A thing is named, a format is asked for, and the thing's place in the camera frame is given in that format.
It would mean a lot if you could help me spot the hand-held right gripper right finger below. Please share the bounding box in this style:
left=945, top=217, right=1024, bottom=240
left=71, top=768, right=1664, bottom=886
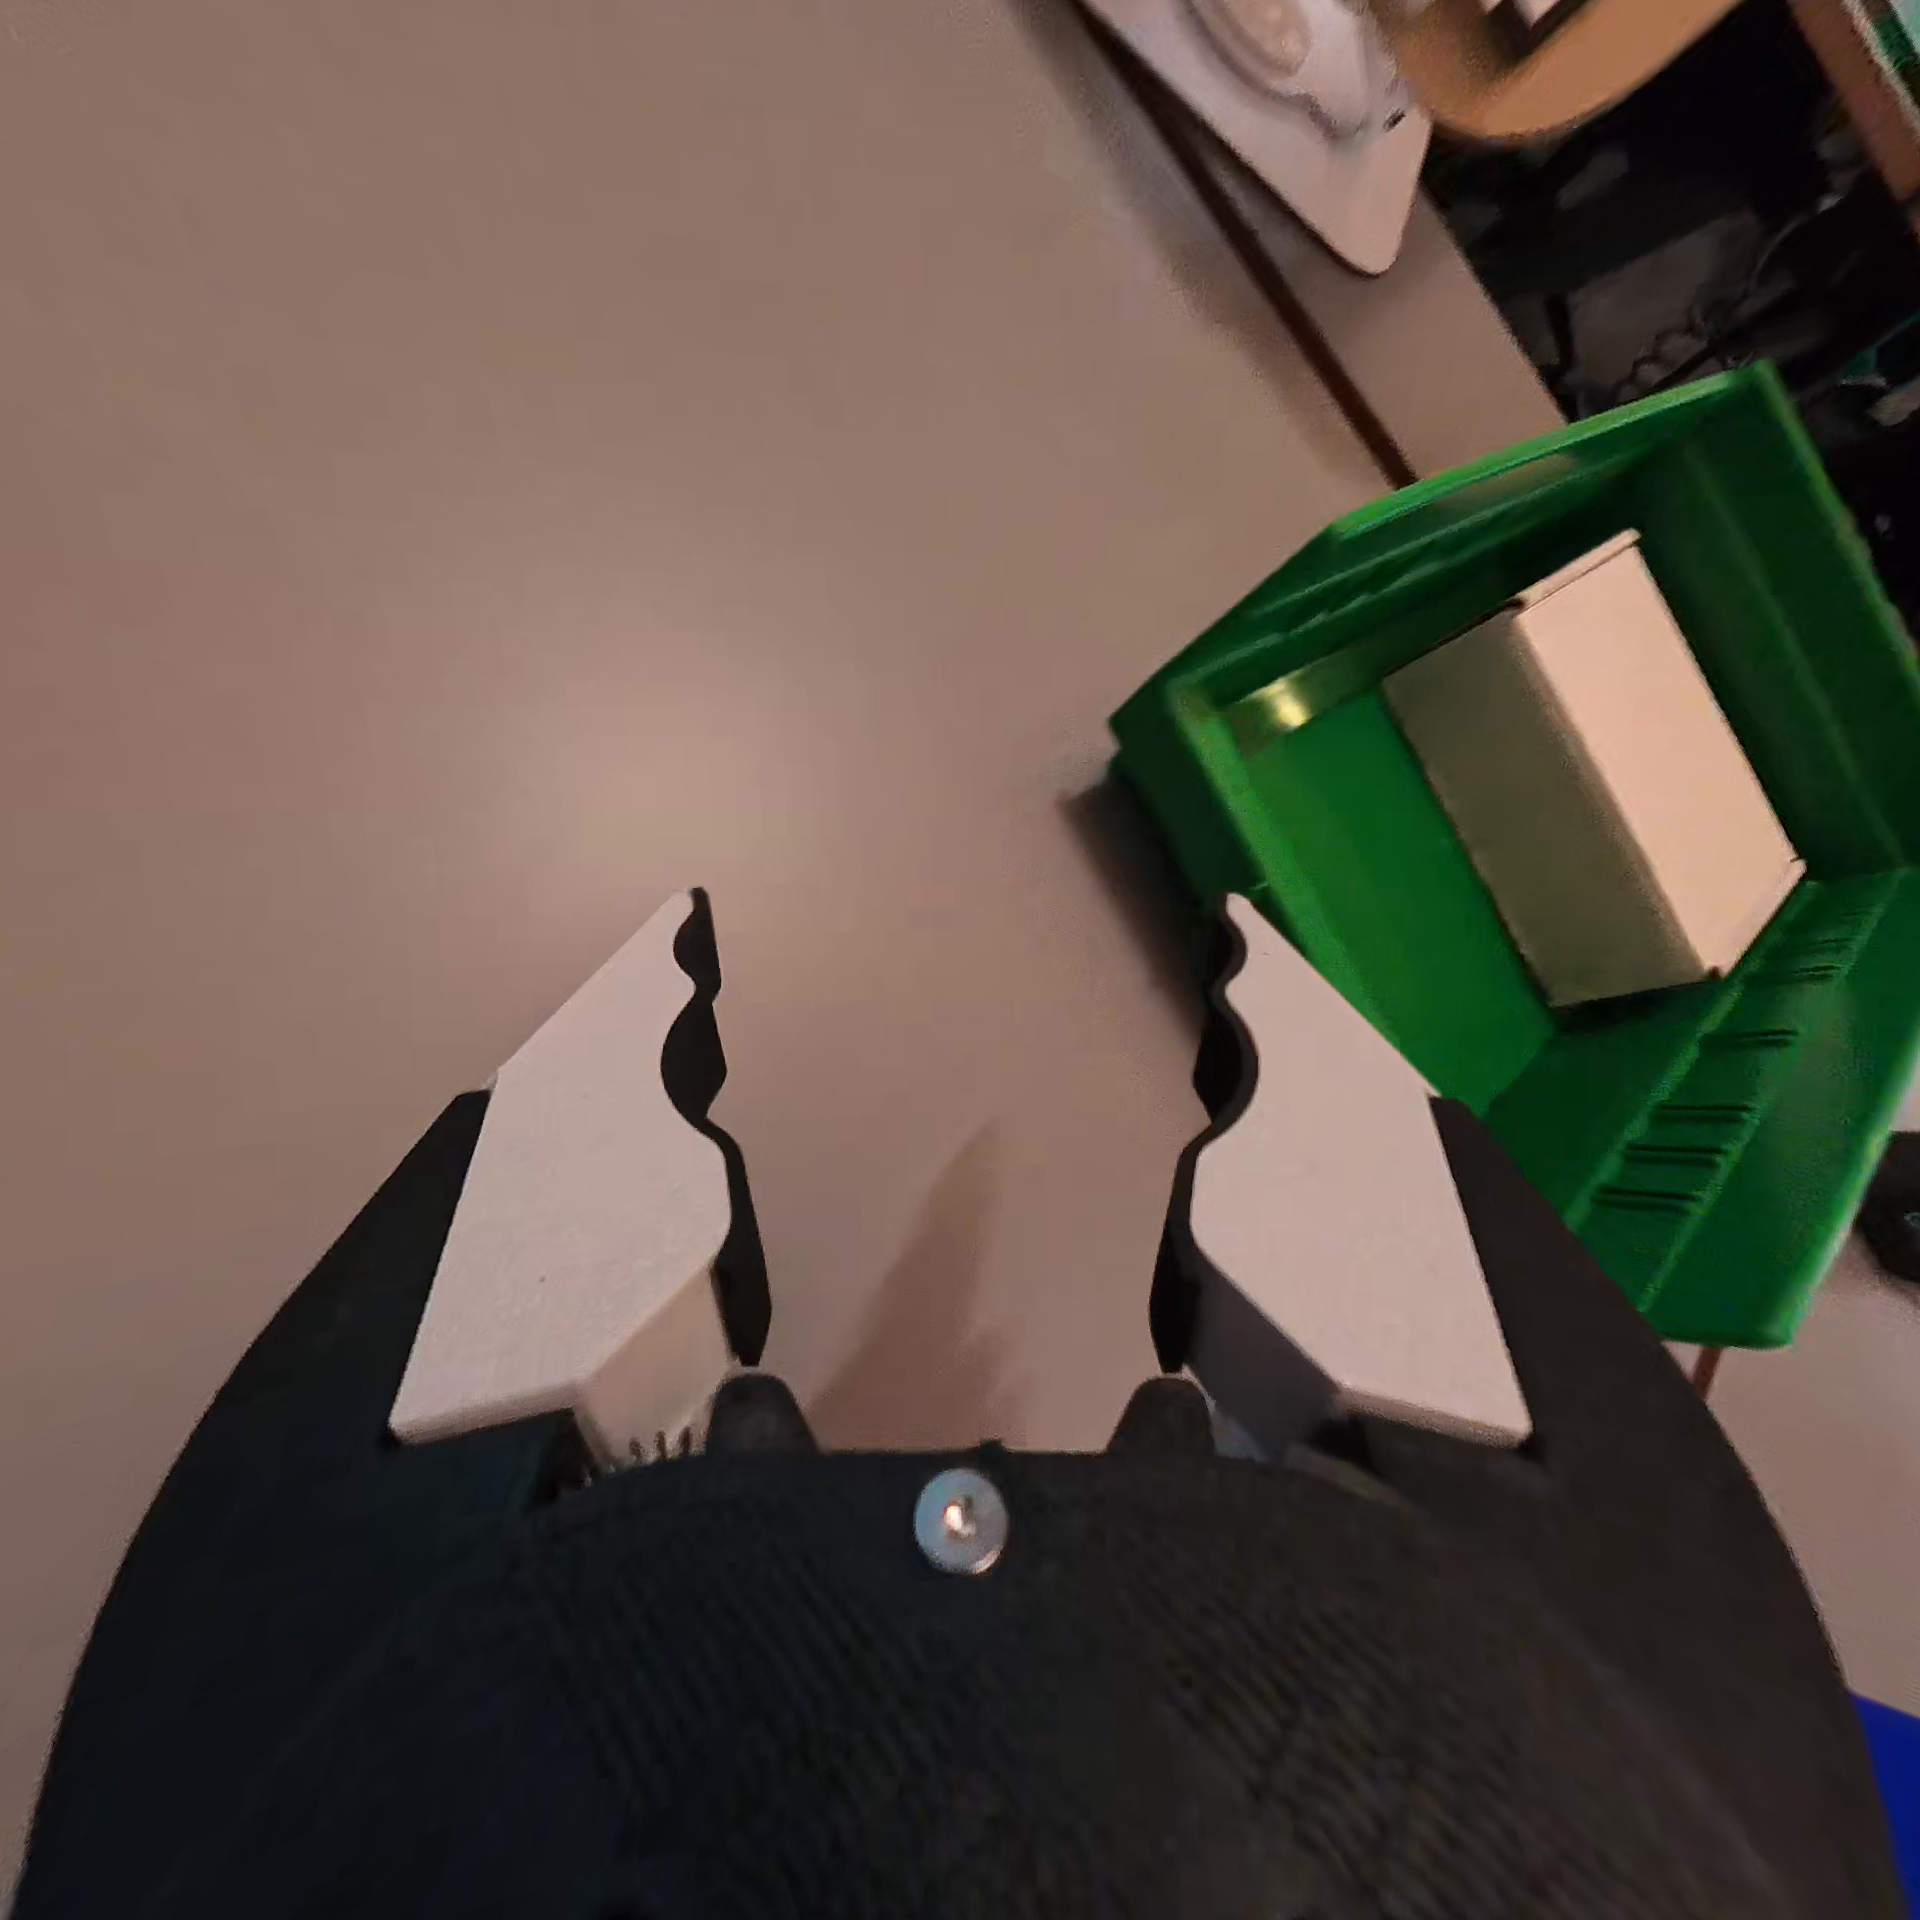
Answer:
left=1147, top=895, right=1534, bottom=1453

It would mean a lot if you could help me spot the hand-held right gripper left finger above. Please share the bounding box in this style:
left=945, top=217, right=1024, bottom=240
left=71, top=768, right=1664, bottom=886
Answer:
left=389, top=890, right=774, bottom=1449

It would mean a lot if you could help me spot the green plastic bin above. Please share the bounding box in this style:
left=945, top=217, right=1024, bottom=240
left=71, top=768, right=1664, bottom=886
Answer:
left=1107, top=359, right=1920, bottom=1348

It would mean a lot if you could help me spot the white cardboard mailer box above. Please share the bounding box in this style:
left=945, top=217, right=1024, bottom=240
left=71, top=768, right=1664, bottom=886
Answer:
left=1381, top=528, right=1806, bottom=1010

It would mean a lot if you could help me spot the blue plastic bin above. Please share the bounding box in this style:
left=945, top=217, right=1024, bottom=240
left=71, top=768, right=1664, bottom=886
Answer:
left=1845, top=1686, right=1920, bottom=1920

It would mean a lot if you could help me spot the dark electronic device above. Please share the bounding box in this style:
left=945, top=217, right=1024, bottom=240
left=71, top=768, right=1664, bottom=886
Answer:
left=1857, top=1133, right=1920, bottom=1281

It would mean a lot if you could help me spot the white stand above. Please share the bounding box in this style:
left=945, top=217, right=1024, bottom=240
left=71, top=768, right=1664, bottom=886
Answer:
left=1080, top=0, right=1436, bottom=278

